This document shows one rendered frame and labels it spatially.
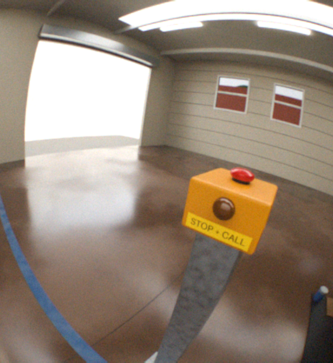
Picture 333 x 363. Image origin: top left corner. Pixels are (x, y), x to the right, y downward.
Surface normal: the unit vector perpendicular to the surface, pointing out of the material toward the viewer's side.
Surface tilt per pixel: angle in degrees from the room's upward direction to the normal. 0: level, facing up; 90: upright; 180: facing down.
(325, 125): 90
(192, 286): 90
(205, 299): 90
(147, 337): 0
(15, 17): 90
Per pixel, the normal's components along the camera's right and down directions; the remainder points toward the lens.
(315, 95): -0.58, 0.18
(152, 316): 0.14, -0.94
